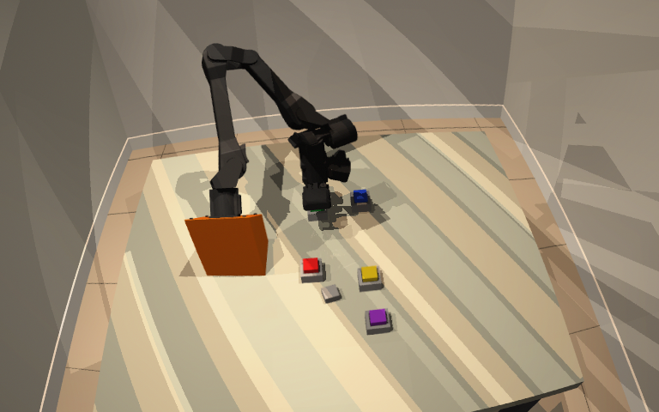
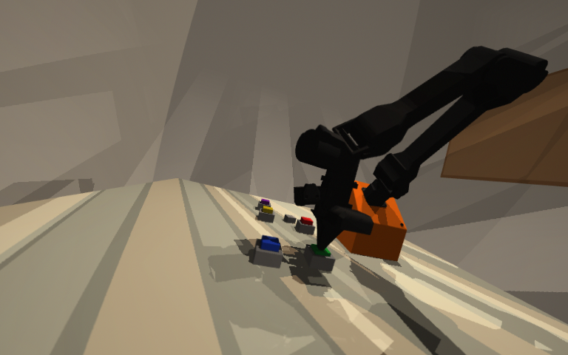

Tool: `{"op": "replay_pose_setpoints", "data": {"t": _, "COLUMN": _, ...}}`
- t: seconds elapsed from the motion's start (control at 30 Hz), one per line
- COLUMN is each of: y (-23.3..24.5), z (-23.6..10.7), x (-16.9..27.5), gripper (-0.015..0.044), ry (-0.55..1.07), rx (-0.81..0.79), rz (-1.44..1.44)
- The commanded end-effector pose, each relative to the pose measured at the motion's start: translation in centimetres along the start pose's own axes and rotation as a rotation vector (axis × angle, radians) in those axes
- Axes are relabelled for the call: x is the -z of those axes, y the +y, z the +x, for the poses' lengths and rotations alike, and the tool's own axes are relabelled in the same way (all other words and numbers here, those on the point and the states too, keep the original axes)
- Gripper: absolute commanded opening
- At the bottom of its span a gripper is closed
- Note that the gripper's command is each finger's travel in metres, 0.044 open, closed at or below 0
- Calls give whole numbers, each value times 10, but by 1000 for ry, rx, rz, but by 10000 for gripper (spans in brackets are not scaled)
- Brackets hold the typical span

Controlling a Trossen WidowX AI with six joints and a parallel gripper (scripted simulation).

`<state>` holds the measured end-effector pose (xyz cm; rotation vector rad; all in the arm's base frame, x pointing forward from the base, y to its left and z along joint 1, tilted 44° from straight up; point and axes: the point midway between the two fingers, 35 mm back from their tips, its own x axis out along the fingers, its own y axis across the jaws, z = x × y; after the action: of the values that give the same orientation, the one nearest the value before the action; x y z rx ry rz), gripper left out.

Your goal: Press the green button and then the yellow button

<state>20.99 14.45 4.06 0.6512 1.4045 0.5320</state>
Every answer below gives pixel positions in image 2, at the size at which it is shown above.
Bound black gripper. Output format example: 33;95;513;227
311;171;373;251

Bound red button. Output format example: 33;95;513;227
296;217;316;234

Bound yellow button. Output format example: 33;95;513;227
258;206;275;223

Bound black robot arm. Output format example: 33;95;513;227
294;46;548;209

